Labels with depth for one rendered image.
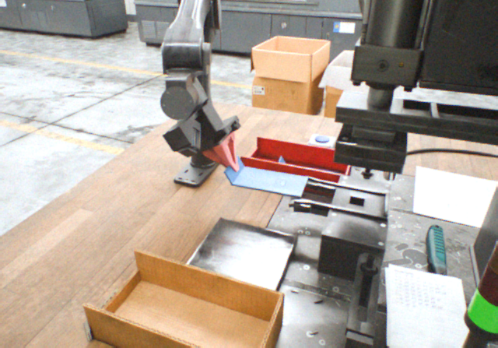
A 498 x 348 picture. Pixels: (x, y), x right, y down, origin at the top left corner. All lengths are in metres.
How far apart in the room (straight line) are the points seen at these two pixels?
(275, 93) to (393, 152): 2.52
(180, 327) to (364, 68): 0.46
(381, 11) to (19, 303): 0.69
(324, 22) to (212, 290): 4.81
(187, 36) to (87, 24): 6.72
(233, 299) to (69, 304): 0.26
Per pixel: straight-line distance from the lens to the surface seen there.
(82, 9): 7.41
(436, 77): 0.54
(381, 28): 0.56
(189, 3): 0.82
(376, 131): 0.59
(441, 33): 0.53
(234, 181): 0.75
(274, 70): 2.99
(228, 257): 0.68
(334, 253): 0.66
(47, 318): 0.69
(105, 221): 0.84
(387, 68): 0.56
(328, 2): 5.20
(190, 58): 0.70
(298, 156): 0.98
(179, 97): 0.64
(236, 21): 5.67
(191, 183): 0.90
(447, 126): 0.59
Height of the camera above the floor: 1.39
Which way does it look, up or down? 29 degrees down
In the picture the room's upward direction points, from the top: straight up
